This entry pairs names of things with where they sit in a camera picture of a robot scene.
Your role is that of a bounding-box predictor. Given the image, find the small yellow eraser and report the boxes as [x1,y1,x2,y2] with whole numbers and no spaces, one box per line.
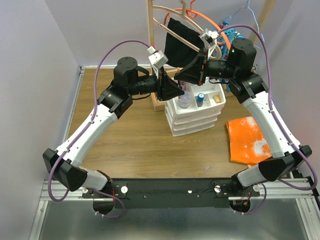
[213,95,222,103]

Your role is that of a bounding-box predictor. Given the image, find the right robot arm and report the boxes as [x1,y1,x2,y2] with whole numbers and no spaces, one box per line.
[174,38,312,196]

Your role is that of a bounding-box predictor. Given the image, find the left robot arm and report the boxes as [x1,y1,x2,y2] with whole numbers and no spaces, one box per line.
[42,51,184,198]

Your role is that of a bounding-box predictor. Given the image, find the blue fish print garment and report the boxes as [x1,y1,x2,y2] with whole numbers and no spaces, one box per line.
[217,20,243,60]

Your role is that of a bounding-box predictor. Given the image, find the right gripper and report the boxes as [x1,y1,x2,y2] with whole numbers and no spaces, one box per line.
[174,48,237,86]

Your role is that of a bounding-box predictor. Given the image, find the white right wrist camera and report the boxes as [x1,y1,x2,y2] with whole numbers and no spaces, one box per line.
[199,28,219,55]

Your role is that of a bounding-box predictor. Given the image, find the wooden clothes rack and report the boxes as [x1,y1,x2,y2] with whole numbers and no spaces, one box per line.
[145,0,276,112]

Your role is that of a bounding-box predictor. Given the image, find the orange plastic hanger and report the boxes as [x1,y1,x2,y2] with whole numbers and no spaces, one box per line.
[153,0,221,52]

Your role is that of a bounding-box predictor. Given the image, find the blue wire hanger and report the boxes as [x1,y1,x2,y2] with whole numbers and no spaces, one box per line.
[223,0,265,43]

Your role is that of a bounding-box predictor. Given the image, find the beige wooden hanger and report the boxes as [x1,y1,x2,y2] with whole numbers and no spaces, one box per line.
[147,0,223,67]

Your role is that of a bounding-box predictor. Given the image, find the blue cap clear tube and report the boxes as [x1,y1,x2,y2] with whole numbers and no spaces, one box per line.
[196,93,205,108]

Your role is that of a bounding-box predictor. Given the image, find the aluminium frame rails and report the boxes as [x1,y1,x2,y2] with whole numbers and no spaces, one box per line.
[28,65,320,240]

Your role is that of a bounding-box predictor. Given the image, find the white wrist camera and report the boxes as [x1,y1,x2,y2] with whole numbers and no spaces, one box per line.
[147,45,168,76]
[199,28,219,55]

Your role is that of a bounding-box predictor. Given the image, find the white plastic drawer organizer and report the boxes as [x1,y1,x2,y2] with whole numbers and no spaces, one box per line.
[164,78,226,137]

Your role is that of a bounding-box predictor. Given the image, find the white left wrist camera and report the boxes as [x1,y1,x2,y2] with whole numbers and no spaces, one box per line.
[147,45,168,76]

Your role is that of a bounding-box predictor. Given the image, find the pink lid pencil tube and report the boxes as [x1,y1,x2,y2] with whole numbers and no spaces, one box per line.
[179,81,187,95]

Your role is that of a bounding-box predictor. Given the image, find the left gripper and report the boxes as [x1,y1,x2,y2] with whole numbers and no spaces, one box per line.
[128,65,185,101]

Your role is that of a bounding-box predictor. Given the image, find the black shorts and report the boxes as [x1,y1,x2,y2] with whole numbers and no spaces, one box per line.
[164,18,204,68]

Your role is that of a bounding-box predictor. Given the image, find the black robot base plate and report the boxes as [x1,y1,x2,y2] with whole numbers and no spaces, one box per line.
[82,177,265,214]

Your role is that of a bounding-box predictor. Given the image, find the orange white tie-dye cloth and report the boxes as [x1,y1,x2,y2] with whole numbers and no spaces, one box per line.
[226,116,272,168]

